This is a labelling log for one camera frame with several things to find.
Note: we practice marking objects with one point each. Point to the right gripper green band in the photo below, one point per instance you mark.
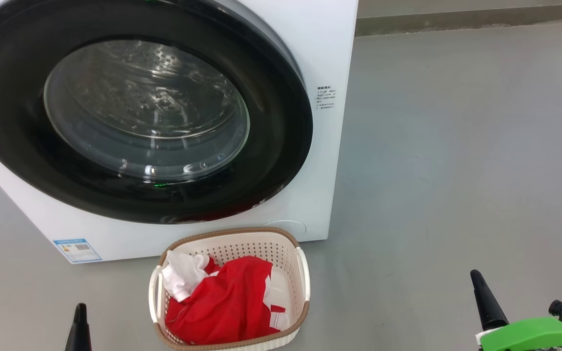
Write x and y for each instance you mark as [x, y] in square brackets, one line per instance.
[530, 336]

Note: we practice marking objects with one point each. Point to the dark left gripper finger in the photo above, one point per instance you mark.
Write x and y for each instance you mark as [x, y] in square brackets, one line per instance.
[79, 331]

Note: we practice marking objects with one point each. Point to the red garment with white stripes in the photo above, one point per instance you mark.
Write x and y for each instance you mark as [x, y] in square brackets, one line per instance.
[227, 307]

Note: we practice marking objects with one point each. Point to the black round glass washer door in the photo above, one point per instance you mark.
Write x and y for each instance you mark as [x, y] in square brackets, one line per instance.
[281, 146]

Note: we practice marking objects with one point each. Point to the cream perforated laundry basket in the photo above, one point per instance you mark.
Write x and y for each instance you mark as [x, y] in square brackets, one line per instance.
[242, 246]

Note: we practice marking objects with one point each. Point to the white front-load washing machine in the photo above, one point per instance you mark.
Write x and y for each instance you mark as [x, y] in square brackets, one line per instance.
[330, 170]

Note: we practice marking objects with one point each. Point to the blue energy label sticker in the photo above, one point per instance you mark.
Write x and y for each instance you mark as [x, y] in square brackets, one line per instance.
[77, 250]

